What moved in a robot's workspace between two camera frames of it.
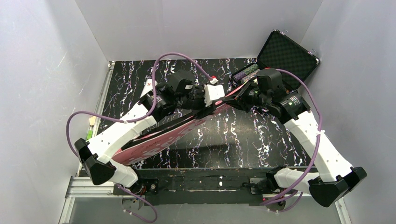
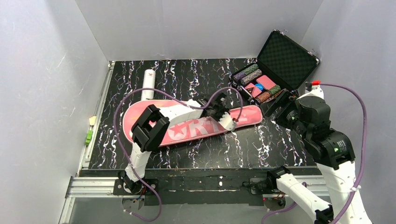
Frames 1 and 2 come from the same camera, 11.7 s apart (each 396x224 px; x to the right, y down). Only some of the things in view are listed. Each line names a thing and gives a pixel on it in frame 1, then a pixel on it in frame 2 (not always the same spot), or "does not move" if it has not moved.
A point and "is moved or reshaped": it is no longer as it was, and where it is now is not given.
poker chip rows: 246,74 does not move
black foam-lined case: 280,51 does not move
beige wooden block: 92,120 does not move
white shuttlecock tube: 148,87 is moved or reshaped
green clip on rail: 89,134 does not move
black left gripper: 203,112 to 221,109
